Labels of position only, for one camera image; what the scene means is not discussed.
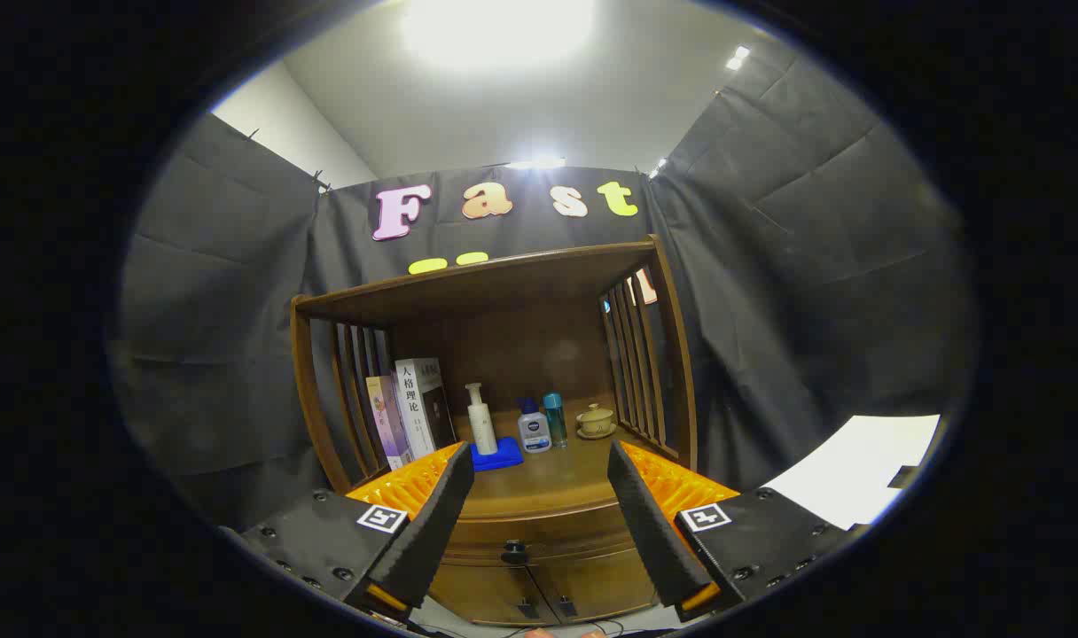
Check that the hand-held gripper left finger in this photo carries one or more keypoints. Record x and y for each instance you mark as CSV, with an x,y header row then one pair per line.
x,y
433,523

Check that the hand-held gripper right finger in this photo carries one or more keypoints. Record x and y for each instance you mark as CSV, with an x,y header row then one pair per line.
x,y
650,523

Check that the brown wooden drawer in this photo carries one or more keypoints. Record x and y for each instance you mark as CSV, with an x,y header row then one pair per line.
x,y
574,536

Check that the black drawer knob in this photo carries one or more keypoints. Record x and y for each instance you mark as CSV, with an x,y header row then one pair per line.
x,y
514,551

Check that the wooden cabinet door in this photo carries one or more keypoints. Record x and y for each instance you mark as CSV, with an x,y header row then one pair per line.
x,y
477,594
601,585

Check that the brown wooden countertop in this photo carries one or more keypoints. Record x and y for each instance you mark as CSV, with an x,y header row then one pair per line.
x,y
548,483

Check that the brown wooden cabinet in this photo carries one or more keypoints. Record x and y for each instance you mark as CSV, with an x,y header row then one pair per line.
x,y
503,292

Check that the blue folded cloth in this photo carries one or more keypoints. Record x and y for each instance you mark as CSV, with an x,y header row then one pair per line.
x,y
499,456

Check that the white pump bottle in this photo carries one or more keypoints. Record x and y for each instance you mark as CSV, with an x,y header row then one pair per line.
x,y
482,430

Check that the purple book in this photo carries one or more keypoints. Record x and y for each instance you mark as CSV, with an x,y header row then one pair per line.
x,y
388,425

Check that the white book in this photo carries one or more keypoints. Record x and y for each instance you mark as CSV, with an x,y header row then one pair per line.
x,y
415,408

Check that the beige lidded tea cup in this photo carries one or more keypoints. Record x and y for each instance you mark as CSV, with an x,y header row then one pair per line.
x,y
596,419

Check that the white bottle with blue cap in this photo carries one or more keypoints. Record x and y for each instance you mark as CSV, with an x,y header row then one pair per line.
x,y
534,432

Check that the teal bottle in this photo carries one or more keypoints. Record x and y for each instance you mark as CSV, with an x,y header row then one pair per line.
x,y
555,421

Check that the white board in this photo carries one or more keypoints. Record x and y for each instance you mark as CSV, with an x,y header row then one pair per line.
x,y
849,470

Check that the small ceiling spotlight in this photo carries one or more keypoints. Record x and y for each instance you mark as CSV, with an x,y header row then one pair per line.
x,y
535,163
738,58
659,168

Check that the large ceiling light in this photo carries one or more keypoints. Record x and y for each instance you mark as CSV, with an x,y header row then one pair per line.
x,y
495,27

